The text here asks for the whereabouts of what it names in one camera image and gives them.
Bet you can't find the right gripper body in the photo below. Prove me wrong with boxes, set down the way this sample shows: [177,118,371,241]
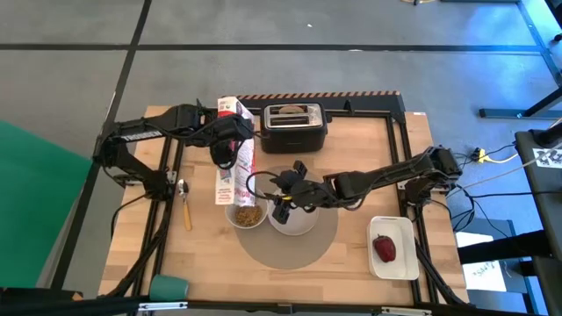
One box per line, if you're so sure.
[275,171,329,212]

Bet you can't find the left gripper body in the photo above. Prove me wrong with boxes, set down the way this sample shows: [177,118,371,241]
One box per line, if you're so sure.
[199,111,233,151]

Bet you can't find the cinnamon Life cereal box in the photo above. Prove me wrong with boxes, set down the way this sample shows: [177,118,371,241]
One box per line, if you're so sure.
[213,96,257,208]

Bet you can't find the red apple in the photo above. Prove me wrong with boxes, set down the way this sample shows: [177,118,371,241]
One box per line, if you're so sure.
[372,234,398,264]

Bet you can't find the white round plate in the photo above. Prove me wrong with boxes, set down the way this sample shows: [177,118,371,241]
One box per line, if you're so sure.
[267,192,321,237]

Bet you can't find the black two-slot toaster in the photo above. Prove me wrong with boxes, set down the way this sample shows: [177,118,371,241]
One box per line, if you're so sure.
[259,103,329,155]

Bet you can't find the brown cereal pieces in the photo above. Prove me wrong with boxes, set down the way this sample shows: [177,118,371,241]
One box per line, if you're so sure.
[234,205,263,228]

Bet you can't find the round grey woven placemat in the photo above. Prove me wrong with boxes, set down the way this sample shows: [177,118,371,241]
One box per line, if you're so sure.
[232,164,340,270]

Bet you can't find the white ribbed bowl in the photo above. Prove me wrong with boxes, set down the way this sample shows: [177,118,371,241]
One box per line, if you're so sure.
[224,199,270,231]

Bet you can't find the orange black hazard-striped bar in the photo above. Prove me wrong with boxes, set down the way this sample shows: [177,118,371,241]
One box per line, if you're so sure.
[236,90,401,101]

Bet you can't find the white rectangular tray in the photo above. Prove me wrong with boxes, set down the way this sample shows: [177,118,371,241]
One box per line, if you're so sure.
[366,215,421,282]

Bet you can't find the teal plastic cup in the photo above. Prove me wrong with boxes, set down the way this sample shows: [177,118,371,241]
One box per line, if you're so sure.
[148,274,191,303]

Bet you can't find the white paper sheet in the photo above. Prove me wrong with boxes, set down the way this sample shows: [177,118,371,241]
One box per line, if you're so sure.
[455,231,508,293]

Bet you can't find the green panel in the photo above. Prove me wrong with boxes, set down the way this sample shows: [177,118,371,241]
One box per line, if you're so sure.
[0,119,95,290]

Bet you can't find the black side table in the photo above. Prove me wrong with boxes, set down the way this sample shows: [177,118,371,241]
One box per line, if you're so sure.
[514,128,562,316]

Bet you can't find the black floor stand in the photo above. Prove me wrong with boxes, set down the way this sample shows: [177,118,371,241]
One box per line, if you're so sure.
[477,0,562,120]

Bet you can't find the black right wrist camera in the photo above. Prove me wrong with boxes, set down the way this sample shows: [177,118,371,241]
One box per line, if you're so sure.
[273,169,305,190]

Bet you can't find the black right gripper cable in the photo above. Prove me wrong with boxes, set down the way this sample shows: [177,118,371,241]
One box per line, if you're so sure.
[245,170,283,203]

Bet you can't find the spoon with wooden handle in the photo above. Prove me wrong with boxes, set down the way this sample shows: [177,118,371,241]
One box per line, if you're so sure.
[177,178,194,233]

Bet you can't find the black metal table frame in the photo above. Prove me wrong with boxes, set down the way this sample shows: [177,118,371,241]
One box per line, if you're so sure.
[100,90,473,316]

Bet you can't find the yellow cable with plug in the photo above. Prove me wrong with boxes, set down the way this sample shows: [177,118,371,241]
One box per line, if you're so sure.
[472,147,520,165]

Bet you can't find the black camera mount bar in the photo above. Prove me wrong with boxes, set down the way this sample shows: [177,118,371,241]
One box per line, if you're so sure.
[0,287,191,316]

